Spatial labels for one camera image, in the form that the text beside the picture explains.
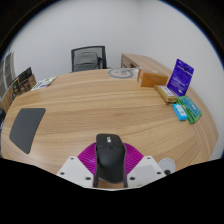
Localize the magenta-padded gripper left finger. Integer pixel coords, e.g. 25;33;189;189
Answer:
56;142;100;189

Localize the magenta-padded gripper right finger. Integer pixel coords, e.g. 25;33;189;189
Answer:
122;142;167;189

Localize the black computer mouse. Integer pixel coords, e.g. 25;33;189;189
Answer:
92;133;129;189

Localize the dark grey mouse pad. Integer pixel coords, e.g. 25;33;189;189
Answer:
8;107;47;155

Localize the small blue box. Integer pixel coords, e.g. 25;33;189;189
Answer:
171;103;189;122

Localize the green packet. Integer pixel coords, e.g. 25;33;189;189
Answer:
176;95;203;125

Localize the yellow-brown packet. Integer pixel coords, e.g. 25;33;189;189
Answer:
153;84;179;104

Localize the orange-brown box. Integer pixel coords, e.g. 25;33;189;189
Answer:
136;68;170;89

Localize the green and purple printed sheet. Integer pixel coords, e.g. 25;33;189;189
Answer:
30;75;59;92

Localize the purple card package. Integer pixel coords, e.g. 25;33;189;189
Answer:
166;58;195;98

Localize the large brown cardboard box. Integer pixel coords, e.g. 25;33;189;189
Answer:
18;73;37;95

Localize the small brown cardboard box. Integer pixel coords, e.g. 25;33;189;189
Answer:
8;79;21;102

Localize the wooden side cabinet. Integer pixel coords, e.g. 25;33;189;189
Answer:
120;53;173;79

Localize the black cardboard box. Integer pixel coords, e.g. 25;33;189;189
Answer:
16;66;34;83

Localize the black mesh office chair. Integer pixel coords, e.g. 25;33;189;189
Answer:
70;45;109;73

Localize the wooden shelf unit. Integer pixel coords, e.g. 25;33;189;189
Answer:
0;51;16;113

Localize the white round cable grommet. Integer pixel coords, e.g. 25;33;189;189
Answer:
157;157;177;176

